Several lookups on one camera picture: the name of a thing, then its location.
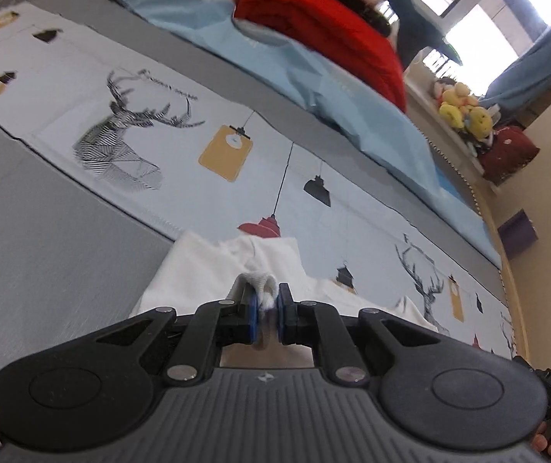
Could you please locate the dark teal shark plush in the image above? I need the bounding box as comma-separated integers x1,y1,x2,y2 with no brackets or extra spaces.
366,0,464,66

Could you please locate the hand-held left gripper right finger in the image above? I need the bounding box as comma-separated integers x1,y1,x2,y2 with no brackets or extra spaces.
278,282,450,389

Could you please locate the yellow duck plush toy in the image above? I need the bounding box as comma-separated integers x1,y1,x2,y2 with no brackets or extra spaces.
437,82,473,129

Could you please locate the round yellow plush toy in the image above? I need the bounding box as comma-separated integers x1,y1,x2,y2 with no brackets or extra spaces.
465,105,495,146

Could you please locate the red blanket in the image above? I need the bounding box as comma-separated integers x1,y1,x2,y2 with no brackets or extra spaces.
234,0,408,113

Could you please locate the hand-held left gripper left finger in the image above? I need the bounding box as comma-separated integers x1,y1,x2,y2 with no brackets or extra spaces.
94,284,259,387

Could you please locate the grey bed mattress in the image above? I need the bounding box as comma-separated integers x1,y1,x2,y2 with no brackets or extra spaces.
0,0,506,447

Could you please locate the white long-sleeved shirt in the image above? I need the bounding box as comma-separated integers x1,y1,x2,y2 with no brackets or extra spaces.
131,230,452,368

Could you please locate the purple box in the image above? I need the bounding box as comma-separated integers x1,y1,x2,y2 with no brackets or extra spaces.
497,209,539,258

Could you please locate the blue curtain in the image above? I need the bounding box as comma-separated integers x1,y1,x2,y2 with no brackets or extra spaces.
484,12,551,103

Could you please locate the light blue sheet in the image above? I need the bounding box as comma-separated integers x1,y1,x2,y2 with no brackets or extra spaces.
96,0,504,269

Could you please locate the window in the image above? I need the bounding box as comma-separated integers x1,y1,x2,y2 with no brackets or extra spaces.
390,0,551,88

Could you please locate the deer printed cloth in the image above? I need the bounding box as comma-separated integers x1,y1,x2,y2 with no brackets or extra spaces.
0,0,518,360

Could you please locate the dark red cushion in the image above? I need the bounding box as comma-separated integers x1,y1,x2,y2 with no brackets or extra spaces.
477,125,541,185

